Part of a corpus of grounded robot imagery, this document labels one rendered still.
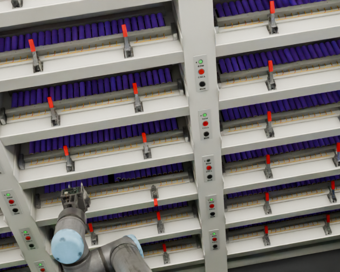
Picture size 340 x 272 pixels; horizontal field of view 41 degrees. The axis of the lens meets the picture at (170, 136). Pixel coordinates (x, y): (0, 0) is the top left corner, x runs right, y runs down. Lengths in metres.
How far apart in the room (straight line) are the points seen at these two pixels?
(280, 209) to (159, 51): 0.87
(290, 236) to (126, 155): 0.85
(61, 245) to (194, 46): 0.69
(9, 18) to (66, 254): 0.67
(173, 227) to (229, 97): 0.62
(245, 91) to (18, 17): 0.72
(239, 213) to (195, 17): 0.87
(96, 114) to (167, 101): 0.23
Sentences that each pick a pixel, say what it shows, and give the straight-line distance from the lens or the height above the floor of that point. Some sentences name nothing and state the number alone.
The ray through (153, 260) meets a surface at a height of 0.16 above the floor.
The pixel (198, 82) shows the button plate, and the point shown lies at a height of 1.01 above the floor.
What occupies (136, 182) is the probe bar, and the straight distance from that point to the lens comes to 1.69.
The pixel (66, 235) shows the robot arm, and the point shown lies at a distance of 1.34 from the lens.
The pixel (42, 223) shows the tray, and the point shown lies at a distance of 1.75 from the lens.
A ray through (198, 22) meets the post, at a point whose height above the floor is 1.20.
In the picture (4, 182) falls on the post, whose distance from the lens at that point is 1.62.
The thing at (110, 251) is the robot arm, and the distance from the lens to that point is 1.42.
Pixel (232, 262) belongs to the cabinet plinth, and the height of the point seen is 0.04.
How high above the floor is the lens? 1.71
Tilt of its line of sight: 37 degrees down
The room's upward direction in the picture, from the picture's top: 8 degrees counter-clockwise
